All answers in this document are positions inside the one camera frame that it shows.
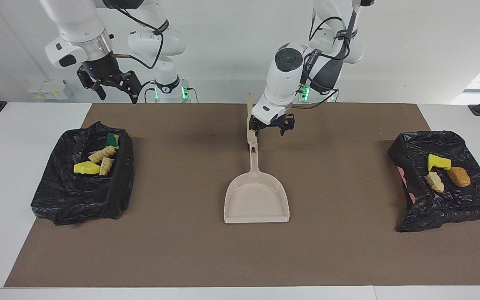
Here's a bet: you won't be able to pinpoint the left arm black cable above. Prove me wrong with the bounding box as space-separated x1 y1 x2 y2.
294 0 359 110

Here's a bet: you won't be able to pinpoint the white wall socket box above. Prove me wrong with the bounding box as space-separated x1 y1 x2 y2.
28 79 75 100

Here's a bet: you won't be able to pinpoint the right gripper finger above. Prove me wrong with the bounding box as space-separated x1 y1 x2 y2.
76 66 107 101
115 71 143 105

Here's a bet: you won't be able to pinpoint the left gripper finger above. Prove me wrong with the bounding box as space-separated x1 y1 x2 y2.
249 117 263 138
280 113 295 137

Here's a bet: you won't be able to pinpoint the large yellow sponge piece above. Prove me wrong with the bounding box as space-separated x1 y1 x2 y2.
73 161 101 175

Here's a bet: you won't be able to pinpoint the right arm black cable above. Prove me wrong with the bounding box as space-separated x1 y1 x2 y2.
98 0 170 70

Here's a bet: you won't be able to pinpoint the beige plastic dustpan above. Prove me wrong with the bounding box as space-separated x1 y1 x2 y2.
223 141 290 224

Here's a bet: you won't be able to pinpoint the orange striped croissant piece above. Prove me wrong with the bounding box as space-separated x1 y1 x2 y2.
424 171 445 193
99 157 115 176

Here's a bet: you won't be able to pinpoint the brown table mat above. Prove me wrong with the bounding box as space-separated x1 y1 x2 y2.
5 103 480 288

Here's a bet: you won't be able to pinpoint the black-bagged pink trash bin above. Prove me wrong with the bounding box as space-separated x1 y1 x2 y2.
387 130 480 233

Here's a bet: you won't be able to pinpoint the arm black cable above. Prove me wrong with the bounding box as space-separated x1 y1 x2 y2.
98 0 170 70
294 0 359 110

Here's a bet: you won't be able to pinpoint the black base power cable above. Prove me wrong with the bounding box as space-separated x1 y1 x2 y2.
135 80 158 103

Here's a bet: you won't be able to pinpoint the pale bread piece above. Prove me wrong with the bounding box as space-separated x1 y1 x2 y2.
88 146 117 163

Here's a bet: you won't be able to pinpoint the beige hand brush black bristles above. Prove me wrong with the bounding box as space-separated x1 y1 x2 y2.
246 93 254 153

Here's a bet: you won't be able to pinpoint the notched yellow sponge piece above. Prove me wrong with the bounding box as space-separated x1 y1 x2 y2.
427 154 453 172

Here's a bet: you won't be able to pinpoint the brown bread roll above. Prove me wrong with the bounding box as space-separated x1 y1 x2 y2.
447 166 472 188

